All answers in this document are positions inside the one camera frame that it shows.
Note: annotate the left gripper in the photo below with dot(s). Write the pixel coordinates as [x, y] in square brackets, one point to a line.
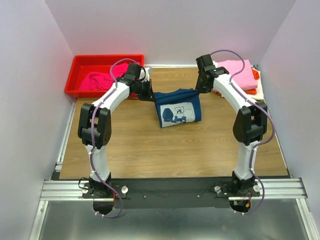
[147, 90]

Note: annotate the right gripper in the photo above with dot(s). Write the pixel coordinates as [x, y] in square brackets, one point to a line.
[200, 83]

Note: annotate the dark blue t shirt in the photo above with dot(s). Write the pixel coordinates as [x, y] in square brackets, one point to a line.
[178, 107]

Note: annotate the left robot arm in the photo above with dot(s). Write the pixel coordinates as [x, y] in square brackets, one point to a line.
[95, 125]

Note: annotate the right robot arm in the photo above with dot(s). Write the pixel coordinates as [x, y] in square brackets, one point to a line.
[250, 123]

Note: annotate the folded pink t shirt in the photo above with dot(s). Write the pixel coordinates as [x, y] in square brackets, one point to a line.
[247, 80]

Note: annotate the folded orange t shirt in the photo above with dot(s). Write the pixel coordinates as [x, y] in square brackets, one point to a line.
[244, 84]

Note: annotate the magenta t shirt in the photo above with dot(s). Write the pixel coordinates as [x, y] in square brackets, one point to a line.
[99, 81]

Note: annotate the folded cream t shirt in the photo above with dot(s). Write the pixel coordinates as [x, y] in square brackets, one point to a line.
[259, 95]

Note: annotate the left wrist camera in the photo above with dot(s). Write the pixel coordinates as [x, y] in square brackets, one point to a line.
[145, 74]

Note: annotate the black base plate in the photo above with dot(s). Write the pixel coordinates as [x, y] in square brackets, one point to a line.
[223, 198]

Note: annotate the aluminium rail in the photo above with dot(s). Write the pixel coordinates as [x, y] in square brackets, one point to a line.
[271, 188]

